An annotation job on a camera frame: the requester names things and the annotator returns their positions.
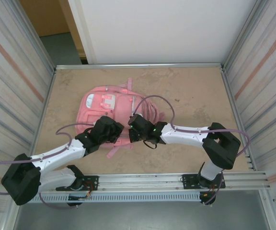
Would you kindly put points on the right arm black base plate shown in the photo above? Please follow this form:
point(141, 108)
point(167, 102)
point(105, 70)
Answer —
point(188, 178)

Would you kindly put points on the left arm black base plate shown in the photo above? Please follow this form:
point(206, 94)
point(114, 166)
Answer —
point(92, 179)

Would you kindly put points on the striped translucent side panel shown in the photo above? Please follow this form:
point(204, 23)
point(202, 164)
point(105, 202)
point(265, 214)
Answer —
point(8, 72)
point(267, 72)

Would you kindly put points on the white door frame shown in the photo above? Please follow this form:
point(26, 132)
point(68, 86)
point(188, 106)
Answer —
point(83, 28)

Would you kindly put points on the wide aluminium base rail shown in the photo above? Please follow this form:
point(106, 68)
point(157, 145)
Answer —
point(140, 179)

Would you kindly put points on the black table clamp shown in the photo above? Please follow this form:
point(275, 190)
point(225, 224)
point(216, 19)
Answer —
point(207, 198)
point(74, 205)

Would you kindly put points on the aluminium table side rail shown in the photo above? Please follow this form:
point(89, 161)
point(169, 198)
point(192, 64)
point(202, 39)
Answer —
point(44, 107)
point(236, 115)

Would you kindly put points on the pink school backpack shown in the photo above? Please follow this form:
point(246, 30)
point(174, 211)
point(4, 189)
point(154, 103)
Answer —
point(123, 105)

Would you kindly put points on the thin aluminium table edge rail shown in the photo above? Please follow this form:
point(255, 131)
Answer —
point(140, 65)

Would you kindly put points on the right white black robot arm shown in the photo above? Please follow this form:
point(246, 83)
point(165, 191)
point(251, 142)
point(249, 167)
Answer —
point(186, 137)

